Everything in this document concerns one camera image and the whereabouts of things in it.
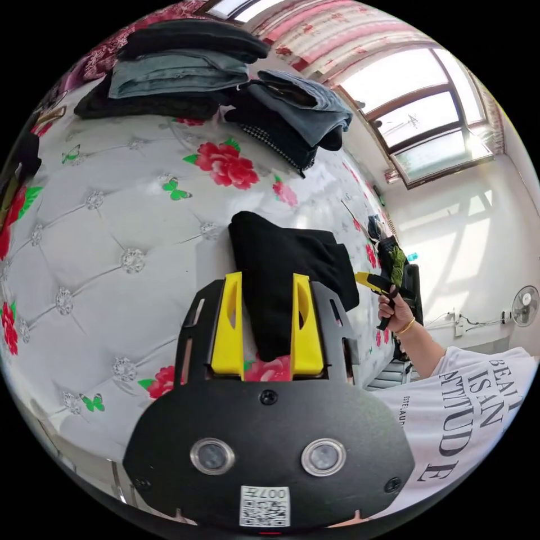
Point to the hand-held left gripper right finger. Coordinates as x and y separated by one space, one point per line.
310 346

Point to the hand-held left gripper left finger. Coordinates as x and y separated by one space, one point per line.
222 337

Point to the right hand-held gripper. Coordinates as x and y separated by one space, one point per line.
390 270

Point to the black long pants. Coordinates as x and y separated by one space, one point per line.
291 274

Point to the person's right forearm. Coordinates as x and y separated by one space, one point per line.
422 352

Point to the person's right hand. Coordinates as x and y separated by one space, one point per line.
396 314

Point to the bed with flowered quilted sheet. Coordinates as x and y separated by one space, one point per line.
105 219

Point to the wooden framed window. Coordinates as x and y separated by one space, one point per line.
426 122

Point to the person's body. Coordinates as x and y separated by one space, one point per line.
468 422

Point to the pink flowered curtain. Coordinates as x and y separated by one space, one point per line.
337 33

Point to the pile of clothes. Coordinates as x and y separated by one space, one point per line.
177 80

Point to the white wall fan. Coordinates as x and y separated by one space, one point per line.
525 306

